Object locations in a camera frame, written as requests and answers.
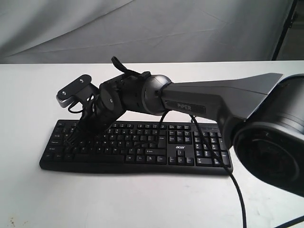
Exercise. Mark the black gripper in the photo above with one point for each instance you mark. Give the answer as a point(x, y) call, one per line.
point(99, 114)

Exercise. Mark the grey black piper robot arm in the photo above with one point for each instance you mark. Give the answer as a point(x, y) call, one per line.
point(261, 117)

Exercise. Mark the black acer keyboard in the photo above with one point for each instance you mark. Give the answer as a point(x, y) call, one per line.
point(130, 147)

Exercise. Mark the grey backdrop cloth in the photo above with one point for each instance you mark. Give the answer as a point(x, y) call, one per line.
point(140, 31)

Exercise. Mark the black stand pole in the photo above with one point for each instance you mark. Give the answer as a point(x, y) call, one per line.
point(291, 42)

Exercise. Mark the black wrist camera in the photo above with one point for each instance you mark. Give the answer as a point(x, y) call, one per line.
point(79, 90)

